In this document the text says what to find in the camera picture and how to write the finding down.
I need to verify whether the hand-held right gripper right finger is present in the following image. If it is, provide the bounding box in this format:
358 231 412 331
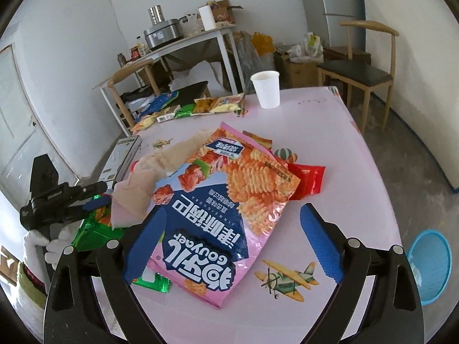
300 204 425 344

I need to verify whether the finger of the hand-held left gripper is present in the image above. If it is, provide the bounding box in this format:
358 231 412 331
66 193 113 223
71 181 108 198

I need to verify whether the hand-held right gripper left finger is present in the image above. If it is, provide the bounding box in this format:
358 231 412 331
43 206 167 344

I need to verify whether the green snack bag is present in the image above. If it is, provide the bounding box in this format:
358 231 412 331
72 193 171 294

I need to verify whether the grey product box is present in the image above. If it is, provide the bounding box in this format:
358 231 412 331
98 136 142 184

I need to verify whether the white translucent plastic bag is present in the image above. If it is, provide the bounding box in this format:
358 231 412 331
111 140 203 230

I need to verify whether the red snack packet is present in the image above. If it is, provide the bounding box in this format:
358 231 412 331
287 163 327 201

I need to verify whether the pink chip bag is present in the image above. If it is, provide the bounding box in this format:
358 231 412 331
146 122 301 309

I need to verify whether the blue plastic wastebasket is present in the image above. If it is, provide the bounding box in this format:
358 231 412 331
407 229 452 307

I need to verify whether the person's left hand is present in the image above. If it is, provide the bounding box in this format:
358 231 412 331
23 229 74 276

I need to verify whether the white door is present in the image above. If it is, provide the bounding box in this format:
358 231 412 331
0 43 81 201

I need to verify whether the black cloth pile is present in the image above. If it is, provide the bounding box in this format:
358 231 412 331
120 86 155 103

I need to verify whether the small white carton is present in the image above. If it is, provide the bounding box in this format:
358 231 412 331
156 105 181 122

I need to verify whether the blue snack bag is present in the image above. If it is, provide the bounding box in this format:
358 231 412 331
143 91 180 115

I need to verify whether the small green snack packet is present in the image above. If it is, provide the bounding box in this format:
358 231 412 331
175 104 197 119

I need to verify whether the orange snack packet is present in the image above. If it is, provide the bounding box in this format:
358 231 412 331
194 97 219 115

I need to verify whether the wooden chair black seat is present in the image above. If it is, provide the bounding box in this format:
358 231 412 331
108 59 212 137
317 21 399 135

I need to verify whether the white woven sack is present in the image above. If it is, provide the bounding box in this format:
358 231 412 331
168 61 230 94

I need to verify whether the pale yellow snack packet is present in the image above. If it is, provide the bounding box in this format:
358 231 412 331
210 93 246 113

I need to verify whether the white paper cup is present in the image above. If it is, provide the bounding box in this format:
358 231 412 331
250 71 280 110

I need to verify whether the steel rice cooker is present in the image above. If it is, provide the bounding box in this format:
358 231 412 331
143 19 184 49

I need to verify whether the brown cardboard box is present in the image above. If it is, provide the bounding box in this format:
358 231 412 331
274 52 320 88

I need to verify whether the steel utensil holder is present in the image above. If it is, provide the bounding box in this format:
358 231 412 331
148 4 166 26

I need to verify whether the dark wooden stool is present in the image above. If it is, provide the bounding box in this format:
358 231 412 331
323 46 372 67

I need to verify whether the grey clear plastic bag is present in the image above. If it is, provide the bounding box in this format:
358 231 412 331
233 32 268 90

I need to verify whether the white green printed bag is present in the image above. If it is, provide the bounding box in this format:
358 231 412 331
303 32 323 60

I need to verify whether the white paper towel roll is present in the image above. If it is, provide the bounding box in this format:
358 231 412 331
198 5 217 32

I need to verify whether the yellow plastic bag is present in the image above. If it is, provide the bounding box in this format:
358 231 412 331
251 32 277 56

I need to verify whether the open cardboard box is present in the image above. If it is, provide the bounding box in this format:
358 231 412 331
208 0 244 25

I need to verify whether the silver refrigerator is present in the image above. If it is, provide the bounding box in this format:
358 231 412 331
316 0 364 49

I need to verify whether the white metal-frame table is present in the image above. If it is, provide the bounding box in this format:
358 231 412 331
92 27 248 130

